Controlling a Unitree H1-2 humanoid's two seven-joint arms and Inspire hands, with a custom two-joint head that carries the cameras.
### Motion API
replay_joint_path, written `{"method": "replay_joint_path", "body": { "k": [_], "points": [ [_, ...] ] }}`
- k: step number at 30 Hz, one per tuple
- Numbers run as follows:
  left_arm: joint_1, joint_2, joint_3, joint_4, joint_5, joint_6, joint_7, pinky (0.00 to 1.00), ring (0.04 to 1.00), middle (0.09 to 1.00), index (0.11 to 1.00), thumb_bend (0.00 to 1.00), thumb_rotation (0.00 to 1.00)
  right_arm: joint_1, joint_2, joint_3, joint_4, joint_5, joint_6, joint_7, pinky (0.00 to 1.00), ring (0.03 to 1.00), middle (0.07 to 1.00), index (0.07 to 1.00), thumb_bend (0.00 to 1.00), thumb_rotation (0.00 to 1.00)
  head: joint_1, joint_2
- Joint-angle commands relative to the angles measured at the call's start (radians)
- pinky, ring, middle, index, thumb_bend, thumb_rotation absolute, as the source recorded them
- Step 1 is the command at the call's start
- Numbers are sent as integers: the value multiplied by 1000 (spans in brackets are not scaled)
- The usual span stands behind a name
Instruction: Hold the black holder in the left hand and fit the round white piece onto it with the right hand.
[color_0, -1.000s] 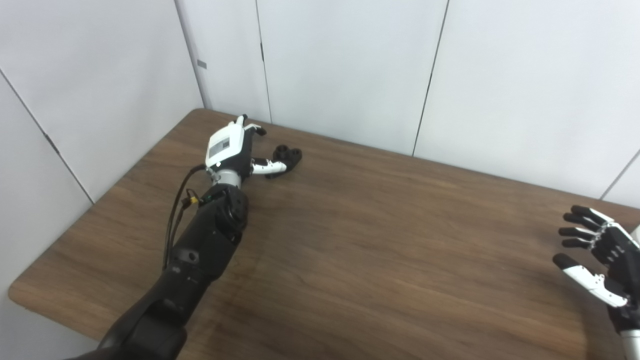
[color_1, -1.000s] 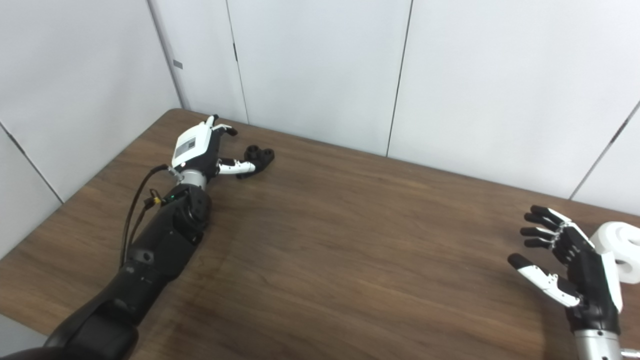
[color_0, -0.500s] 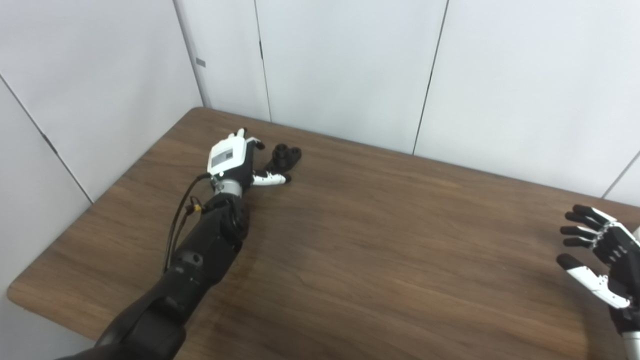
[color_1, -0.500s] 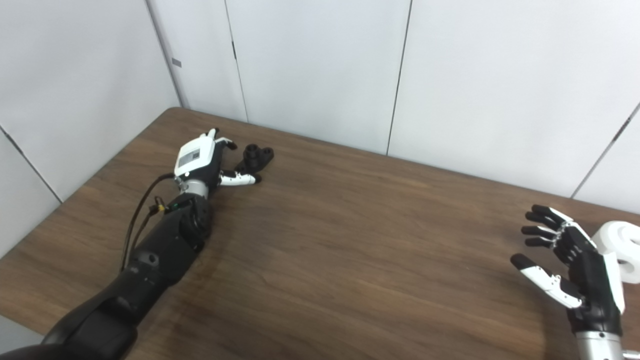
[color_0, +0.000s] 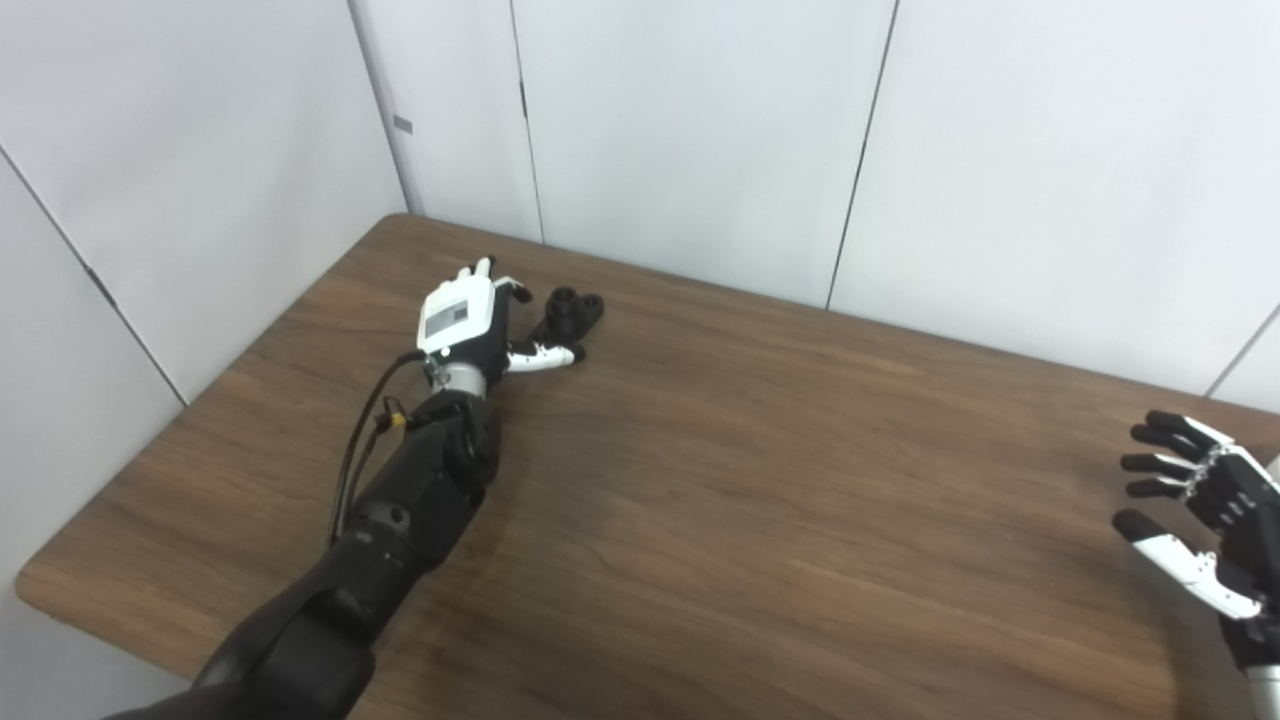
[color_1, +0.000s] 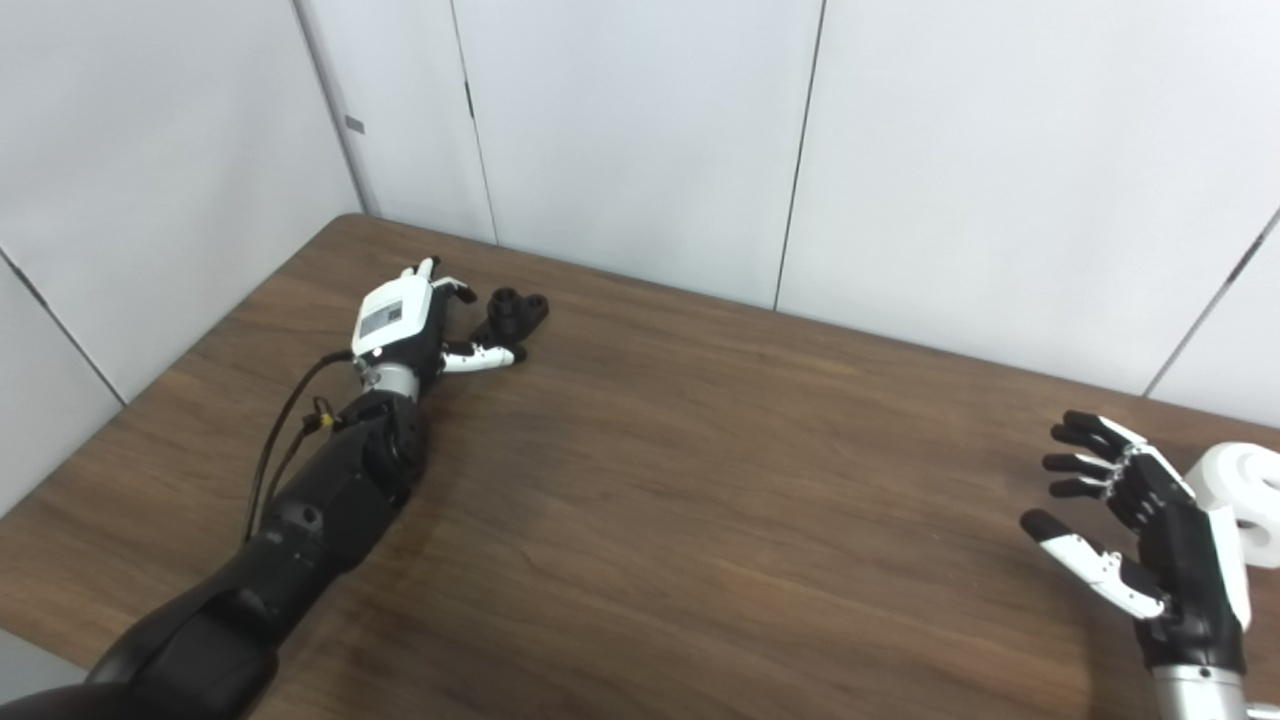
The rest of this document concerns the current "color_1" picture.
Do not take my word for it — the black and white left hand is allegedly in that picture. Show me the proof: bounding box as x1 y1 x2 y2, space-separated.
350 257 528 376

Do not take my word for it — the black and white right hand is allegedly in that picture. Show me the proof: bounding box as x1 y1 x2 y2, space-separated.
1020 410 1253 673

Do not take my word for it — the round white plastic piece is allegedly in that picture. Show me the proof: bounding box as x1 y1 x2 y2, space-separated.
1185 443 1280 569

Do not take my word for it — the black plastic holder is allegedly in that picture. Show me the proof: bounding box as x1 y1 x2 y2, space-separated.
470 288 550 351

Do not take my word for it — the thin cable with yellow plug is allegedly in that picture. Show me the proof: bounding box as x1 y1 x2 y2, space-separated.
260 397 343 506

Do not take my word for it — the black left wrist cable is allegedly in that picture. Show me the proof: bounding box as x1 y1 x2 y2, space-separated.
243 350 357 543

